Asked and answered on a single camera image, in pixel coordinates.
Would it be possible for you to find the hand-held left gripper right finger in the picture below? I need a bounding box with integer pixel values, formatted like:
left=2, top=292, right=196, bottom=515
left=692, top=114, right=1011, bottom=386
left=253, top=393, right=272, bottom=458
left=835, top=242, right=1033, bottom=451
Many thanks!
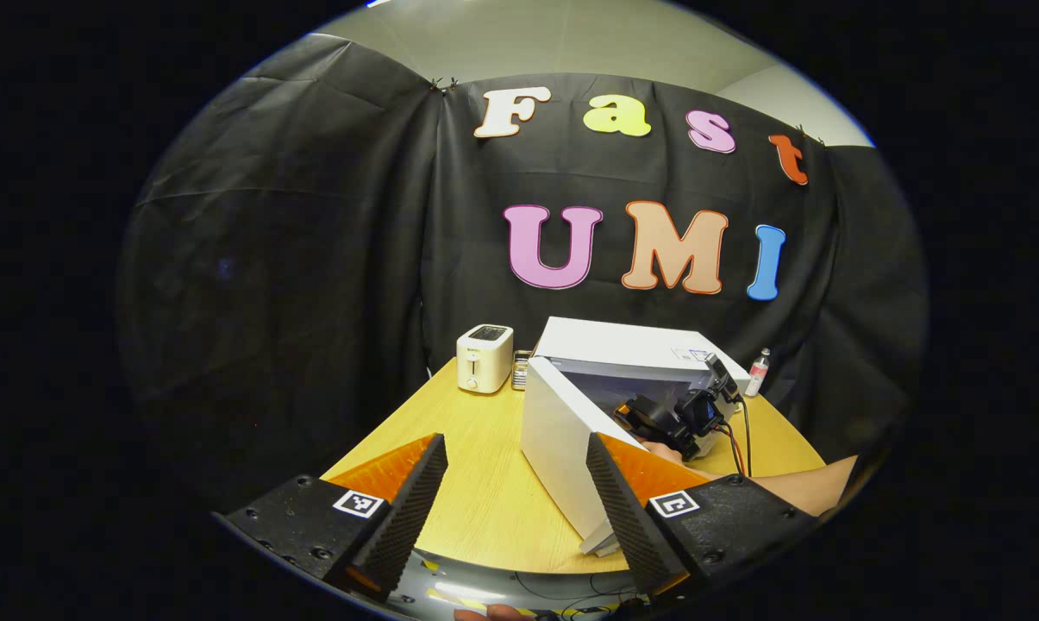
left=585, top=433, right=817, bottom=600

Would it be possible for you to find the black backdrop cloth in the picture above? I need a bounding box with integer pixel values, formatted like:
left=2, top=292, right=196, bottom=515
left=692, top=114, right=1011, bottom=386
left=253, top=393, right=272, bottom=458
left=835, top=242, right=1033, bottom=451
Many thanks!
left=116, top=33, right=929, bottom=518

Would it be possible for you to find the red and black gripper cable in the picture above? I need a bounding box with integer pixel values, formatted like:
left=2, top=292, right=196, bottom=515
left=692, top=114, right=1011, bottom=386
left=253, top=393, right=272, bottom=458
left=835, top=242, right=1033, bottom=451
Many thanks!
left=713, top=395, right=754, bottom=477

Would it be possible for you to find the white microwave oven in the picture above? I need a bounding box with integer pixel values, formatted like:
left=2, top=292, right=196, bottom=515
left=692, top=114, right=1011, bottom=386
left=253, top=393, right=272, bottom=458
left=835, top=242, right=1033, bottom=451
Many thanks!
left=519, top=317, right=753, bottom=557

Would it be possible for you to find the white toaster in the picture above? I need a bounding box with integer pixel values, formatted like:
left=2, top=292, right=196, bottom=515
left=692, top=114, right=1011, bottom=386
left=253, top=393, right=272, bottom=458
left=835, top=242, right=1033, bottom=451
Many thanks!
left=456, top=324, right=515, bottom=395

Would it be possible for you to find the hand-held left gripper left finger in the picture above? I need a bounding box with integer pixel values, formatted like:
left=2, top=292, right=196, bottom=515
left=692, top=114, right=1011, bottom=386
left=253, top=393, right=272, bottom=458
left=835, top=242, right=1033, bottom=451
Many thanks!
left=217, top=433, right=449, bottom=603

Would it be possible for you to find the small clear pink-label bottle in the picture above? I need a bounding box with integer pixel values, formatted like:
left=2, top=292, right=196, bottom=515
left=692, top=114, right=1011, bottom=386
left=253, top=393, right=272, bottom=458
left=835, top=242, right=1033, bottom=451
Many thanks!
left=745, top=348, right=772, bottom=398

